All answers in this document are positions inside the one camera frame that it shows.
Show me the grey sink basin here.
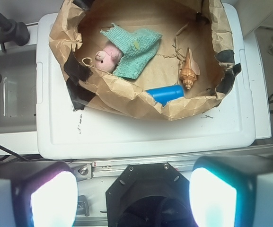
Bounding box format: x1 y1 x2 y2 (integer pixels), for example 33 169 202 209
0 45 36 134

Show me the blue plastic cylinder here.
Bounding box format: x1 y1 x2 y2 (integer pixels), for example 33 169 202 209
146 85 184 106

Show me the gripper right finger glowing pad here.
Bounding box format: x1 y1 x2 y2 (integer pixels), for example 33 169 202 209
189 155 273 227

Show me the black cable left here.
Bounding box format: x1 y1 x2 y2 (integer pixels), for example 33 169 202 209
0 140 30 162

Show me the orange spiral sea shell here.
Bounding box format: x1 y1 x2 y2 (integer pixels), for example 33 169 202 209
179 48 200 90

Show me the teal woven cloth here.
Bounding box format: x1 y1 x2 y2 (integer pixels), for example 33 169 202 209
100 23 162 79

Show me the white plastic tray lid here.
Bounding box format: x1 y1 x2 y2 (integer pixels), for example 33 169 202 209
36 4 256 159

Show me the aluminium frame rail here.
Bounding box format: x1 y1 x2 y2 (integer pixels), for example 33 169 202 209
68 144 273 178

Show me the black octagonal mount plate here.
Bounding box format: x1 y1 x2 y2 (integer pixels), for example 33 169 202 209
106 163 196 227

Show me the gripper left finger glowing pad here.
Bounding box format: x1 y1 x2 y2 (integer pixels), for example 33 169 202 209
0 161 78 227

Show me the crumpled brown paper bag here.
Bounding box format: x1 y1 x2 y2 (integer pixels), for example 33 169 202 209
49 0 241 121

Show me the pink plush pig toy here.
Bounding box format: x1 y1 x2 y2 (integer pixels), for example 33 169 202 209
95 42 123 73

